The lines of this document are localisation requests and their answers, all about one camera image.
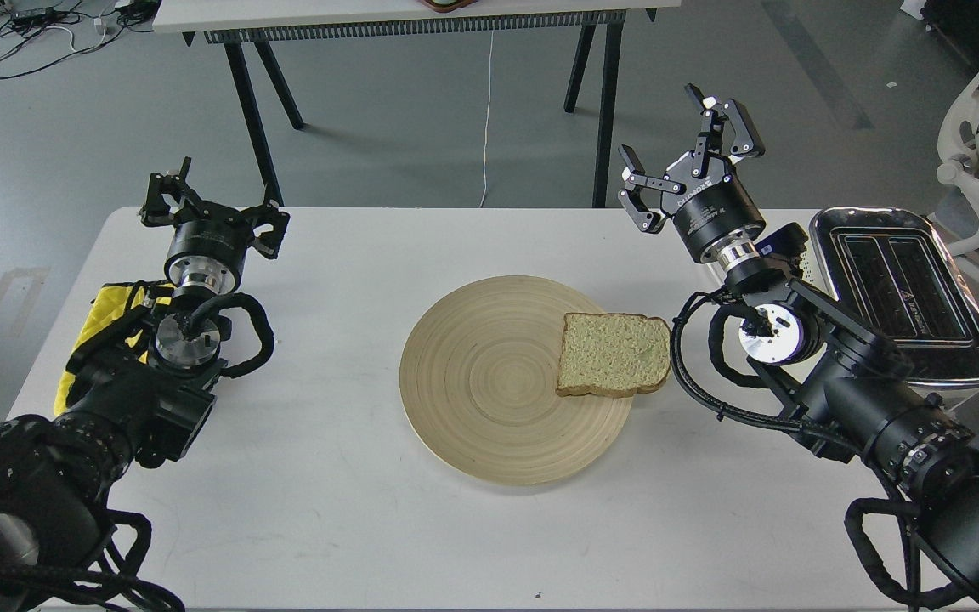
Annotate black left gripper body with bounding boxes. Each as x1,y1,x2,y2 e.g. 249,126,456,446
164,204,253,292

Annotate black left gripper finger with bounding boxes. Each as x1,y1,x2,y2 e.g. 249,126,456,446
242,184,291,259
139,156,201,228

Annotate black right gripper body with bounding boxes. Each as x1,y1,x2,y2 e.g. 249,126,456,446
665,151,766,263

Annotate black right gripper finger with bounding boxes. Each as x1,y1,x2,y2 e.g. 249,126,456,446
684,82,767,179
617,144,684,235

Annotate slice of bread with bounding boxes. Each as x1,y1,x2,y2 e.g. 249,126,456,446
556,311,670,399

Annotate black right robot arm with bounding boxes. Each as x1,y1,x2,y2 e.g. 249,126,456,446
619,84,979,609

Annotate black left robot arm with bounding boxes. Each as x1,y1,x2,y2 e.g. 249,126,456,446
0,161,289,611

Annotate silver two-slot toaster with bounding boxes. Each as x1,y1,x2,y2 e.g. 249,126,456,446
807,207,979,400

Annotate yellow cloth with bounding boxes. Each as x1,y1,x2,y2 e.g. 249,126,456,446
52,281,173,416

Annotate white background table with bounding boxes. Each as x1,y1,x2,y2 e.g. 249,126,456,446
152,1,673,208

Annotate round wooden plate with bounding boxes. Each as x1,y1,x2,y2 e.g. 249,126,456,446
398,275,632,485

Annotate floor cables and power strips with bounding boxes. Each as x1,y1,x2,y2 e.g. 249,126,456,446
0,0,159,82

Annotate white hanging cable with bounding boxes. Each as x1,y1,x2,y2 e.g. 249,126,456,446
478,31,495,208

